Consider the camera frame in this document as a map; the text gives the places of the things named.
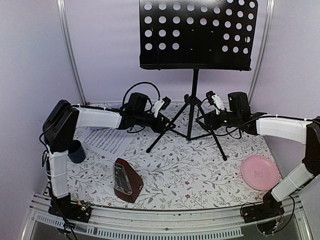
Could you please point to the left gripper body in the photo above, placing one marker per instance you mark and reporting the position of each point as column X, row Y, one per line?
column 155, row 126

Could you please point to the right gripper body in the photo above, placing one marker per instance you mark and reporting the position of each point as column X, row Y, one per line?
column 232, row 120

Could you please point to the black music stand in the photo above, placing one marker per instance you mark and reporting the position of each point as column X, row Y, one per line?
column 196, row 35

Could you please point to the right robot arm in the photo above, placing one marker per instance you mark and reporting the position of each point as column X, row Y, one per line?
column 295, row 142

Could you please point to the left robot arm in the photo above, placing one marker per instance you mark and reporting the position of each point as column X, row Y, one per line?
column 60, row 127

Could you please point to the white sheet music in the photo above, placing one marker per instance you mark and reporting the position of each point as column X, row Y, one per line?
column 105, row 141

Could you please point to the floral table mat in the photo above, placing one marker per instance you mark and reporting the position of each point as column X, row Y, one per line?
column 177, row 174

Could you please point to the pink plate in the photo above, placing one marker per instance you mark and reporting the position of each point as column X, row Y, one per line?
column 260, row 173

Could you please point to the brown metronome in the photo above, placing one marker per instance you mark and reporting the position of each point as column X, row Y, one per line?
column 127, row 183

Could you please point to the dark blue mug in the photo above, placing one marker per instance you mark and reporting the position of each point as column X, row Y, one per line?
column 76, row 152

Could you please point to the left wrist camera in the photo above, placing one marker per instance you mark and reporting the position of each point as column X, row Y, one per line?
column 159, row 105

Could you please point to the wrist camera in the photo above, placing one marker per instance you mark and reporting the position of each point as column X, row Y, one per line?
column 159, row 105
column 215, row 100

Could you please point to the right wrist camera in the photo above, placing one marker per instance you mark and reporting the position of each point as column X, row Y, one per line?
column 215, row 100

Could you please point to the right aluminium frame post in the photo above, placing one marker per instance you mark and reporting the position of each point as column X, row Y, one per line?
column 262, row 49

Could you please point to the aluminium frame post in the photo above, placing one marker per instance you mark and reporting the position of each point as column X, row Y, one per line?
column 61, row 7
column 262, row 49

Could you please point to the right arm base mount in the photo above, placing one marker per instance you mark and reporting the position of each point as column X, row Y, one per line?
column 255, row 212

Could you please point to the front aluminium rail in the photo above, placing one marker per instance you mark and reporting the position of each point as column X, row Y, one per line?
column 110, row 223

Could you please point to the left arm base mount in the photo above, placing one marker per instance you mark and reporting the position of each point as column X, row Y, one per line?
column 77, row 211

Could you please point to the left aluminium frame post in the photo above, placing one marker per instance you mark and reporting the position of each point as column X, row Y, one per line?
column 61, row 7

